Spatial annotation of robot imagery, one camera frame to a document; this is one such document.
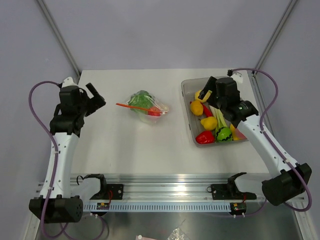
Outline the toy yellow potato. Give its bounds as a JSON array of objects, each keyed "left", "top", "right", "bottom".
[{"left": 190, "top": 100, "right": 204, "bottom": 116}]

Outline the toy napa cabbage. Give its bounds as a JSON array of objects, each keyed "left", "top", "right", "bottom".
[{"left": 127, "top": 90, "right": 155, "bottom": 109}]

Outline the clear zip top bag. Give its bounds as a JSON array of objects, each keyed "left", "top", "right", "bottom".
[{"left": 116, "top": 90, "right": 170, "bottom": 125}]

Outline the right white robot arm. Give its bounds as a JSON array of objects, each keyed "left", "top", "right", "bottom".
[{"left": 199, "top": 76, "right": 312, "bottom": 211}]

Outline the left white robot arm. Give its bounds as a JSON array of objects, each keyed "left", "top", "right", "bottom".
[{"left": 29, "top": 83, "right": 106, "bottom": 224}]

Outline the grey plastic food bin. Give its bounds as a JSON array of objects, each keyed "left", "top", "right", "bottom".
[{"left": 181, "top": 77, "right": 247, "bottom": 147}]

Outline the toy yellow lemon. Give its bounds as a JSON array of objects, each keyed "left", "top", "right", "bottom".
[{"left": 194, "top": 90, "right": 205, "bottom": 102}]

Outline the toy green onion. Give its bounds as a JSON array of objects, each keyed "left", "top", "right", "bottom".
[{"left": 209, "top": 106, "right": 230, "bottom": 129}]

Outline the toy green watermelon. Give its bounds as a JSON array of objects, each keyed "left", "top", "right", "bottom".
[{"left": 215, "top": 126, "right": 233, "bottom": 143}]

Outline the toy red chili pepper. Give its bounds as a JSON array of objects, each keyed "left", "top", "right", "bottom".
[{"left": 201, "top": 102, "right": 213, "bottom": 117}]

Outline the toy yellow pear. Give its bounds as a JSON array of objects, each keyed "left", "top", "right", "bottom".
[{"left": 200, "top": 116, "right": 218, "bottom": 131}]

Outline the toy red bell pepper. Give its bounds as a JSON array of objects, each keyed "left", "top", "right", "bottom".
[{"left": 195, "top": 130, "right": 215, "bottom": 145}]

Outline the crumpled clear plastic wrap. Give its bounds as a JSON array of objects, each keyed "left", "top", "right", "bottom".
[{"left": 167, "top": 227, "right": 190, "bottom": 240}]

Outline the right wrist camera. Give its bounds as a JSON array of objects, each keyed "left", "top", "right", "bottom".
[{"left": 227, "top": 69, "right": 244, "bottom": 84}]

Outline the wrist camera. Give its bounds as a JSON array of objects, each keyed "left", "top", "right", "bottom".
[
  {"left": 227, "top": 69, "right": 244, "bottom": 84},
  {"left": 58, "top": 76, "right": 78, "bottom": 89}
]

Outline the left aluminium frame post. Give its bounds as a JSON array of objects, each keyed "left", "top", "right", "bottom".
[{"left": 35, "top": 0, "right": 82, "bottom": 80}]

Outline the aluminium frame post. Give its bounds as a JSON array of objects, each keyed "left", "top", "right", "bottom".
[
  {"left": 35, "top": 0, "right": 82, "bottom": 80},
  {"left": 255, "top": 0, "right": 300, "bottom": 70}
]

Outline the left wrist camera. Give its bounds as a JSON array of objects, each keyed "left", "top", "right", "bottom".
[{"left": 58, "top": 76, "right": 78, "bottom": 89}]

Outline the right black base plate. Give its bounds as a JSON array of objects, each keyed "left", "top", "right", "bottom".
[{"left": 206, "top": 183, "right": 257, "bottom": 201}]

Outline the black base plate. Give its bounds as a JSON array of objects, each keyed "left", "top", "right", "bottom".
[
  {"left": 90, "top": 184, "right": 124, "bottom": 201},
  {"left": 206, "top": 183, "right": 257, "bottom": 201}
]

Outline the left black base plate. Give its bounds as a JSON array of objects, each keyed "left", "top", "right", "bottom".
[{"left": 90, "top": 184, "right": 124, "bottom": 201}]

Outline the aluminium mounting rail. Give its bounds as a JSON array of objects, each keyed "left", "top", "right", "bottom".
[{"left": 67, "top": 173, "right": 232, "bottom": 203}]

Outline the right aluminium frame post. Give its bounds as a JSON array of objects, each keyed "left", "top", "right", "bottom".
[{"left": 255, "top": 0, "right": 300, "bottom": 70}]

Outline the white slotted cable duct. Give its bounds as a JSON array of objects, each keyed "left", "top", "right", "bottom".
[{"left": 83, "top": 202, "right": 231, "bottom": 213}]

